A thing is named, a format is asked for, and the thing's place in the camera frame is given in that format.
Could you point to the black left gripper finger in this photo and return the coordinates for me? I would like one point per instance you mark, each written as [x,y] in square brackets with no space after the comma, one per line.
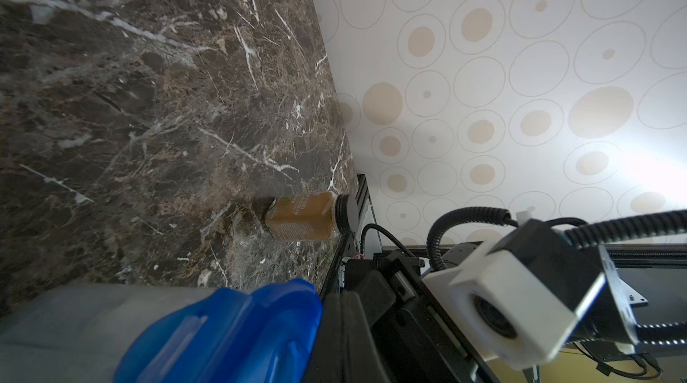
[344,350]

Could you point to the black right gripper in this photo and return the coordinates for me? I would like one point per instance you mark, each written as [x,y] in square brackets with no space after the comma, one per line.
[415,340]

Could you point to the blue lid container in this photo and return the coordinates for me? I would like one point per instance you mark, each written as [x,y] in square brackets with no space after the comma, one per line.
[127,333]

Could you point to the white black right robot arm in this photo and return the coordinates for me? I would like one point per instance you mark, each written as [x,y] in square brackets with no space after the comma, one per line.
[562,254]

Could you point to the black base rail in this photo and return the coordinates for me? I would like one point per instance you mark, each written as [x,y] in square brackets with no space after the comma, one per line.
[348,246]

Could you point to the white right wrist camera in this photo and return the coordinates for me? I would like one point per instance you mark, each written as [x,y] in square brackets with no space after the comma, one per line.
[541,320]

